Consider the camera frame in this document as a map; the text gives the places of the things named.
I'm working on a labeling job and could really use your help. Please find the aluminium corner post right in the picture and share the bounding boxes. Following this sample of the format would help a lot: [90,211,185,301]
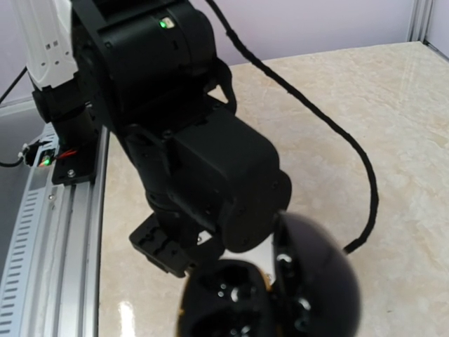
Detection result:
[407,0,436,46]

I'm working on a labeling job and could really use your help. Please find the black earbud charging case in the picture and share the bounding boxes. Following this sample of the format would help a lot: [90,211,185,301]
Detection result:
[175,213,361,336]

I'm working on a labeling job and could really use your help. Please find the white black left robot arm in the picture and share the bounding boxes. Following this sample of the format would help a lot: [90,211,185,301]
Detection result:
[13,1,292,277]

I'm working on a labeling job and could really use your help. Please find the aluminium front rail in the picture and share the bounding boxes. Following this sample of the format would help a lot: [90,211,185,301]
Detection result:
[1,130,109,336]

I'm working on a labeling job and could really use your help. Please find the black cable on bench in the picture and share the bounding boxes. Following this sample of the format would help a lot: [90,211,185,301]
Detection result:
[0,66,31,169]

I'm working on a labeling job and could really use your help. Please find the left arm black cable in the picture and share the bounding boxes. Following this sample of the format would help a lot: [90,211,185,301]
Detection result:
[205,0,382,254]

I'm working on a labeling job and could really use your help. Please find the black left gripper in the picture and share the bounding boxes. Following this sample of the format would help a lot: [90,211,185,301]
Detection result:
[129,213,225,277]

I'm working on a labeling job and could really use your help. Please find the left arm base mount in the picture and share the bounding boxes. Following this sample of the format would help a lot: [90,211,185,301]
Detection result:
[52,139,99,186]

